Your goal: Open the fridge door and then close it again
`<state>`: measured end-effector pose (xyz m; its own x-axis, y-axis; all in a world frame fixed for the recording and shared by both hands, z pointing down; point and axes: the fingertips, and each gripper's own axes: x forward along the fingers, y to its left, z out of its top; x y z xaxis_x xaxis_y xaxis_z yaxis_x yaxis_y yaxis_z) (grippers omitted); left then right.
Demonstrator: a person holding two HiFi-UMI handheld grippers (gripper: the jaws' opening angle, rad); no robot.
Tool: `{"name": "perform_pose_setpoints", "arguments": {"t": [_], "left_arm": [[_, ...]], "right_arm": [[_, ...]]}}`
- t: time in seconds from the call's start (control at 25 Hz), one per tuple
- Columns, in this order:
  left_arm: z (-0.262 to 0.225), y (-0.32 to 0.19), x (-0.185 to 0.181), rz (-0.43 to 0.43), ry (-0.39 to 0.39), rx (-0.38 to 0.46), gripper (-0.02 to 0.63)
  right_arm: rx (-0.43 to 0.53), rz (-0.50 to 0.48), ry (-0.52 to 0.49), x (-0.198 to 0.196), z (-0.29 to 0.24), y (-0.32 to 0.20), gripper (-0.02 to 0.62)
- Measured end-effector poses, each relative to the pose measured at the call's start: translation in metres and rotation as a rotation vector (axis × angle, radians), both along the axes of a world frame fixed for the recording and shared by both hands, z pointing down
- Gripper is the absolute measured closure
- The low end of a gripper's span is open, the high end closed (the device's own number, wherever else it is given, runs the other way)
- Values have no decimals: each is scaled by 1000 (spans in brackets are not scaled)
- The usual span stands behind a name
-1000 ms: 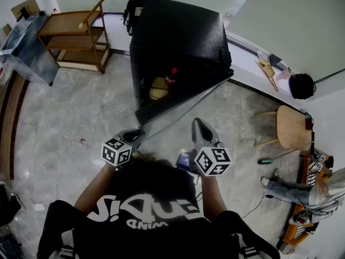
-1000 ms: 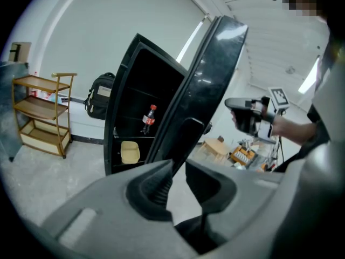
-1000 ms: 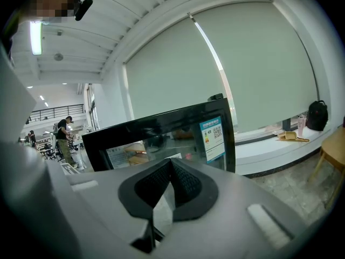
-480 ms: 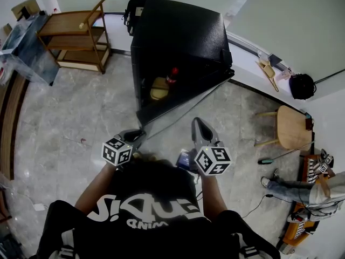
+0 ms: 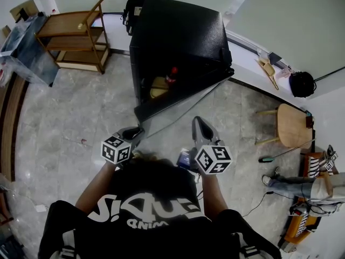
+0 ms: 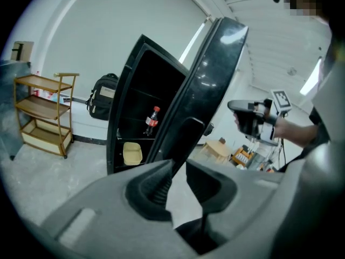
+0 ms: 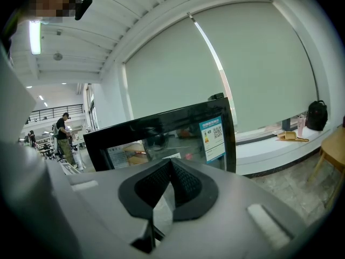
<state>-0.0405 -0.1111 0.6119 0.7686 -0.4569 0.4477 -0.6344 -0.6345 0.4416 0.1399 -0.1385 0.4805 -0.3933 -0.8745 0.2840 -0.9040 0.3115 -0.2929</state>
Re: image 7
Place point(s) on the dark red box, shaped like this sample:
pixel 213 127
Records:
pixel 343 121

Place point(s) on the grey roller blind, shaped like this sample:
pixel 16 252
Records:
pixel 175 77
pixel 264 63

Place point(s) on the long ceiling light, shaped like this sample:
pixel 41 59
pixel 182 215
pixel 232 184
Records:
pixel 35 38

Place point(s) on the wooden stool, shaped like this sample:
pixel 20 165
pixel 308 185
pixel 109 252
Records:
pixel 334 147

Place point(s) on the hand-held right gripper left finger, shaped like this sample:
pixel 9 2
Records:
pixel 107 198

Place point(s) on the black printed t-shirt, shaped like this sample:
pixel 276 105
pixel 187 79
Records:
pixel 8 34

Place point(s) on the person's head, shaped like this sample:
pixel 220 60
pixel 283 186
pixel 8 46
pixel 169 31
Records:
pixel 54 1

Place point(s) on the round ceiling detector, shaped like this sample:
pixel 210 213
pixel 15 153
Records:
pixel 57 56

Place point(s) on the black glass-door cabinet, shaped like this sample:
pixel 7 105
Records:
pixel 161 123

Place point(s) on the wooden dustpan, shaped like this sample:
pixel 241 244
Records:
pixel 291 136

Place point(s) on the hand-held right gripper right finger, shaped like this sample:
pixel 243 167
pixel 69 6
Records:
pixel 229 212

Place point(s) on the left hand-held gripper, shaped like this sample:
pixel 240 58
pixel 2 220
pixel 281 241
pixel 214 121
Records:
pixel 70 169

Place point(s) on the white window ledge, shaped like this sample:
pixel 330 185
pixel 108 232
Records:
pixel 269 152

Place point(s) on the black backpack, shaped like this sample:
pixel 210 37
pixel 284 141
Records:
pixel 317 116

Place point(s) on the black metal railing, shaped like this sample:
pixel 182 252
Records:
pixel 59 112

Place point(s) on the pink water bottle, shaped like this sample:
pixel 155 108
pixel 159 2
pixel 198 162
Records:
pixel 301 125

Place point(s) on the black head camera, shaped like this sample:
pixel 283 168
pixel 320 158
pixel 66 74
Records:
pixel 83 8

